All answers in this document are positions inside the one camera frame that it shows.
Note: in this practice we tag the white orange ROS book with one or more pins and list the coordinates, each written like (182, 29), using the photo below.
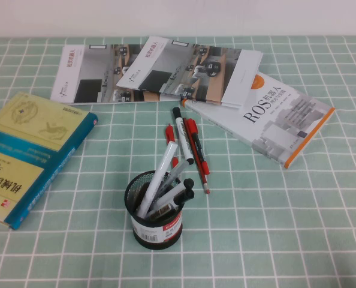
(286, 120)

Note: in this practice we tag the yellow and teal hardcover book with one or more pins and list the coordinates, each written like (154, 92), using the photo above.
(31, 144)

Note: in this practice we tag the long white capless marker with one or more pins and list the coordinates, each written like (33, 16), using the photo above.
(163, 168)

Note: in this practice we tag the grey pen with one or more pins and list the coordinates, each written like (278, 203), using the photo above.
(178, 169)

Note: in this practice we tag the green checked tablecloth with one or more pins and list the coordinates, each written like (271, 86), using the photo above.
(256, 225)

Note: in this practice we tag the red and black pen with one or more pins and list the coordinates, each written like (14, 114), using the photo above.
(197, 147)

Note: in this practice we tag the red pencil with eraser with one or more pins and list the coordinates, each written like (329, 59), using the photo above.
(204, 180)

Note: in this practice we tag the white marker with black cap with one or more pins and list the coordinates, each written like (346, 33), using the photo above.
(166, 208)
(187, 183)
(184, 138)

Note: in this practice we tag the white office photo brochure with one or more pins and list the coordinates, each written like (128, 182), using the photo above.
(172, 69)
(85, 69)

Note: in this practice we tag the black mesh pen holder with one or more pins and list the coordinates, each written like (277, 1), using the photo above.
(154, 235)

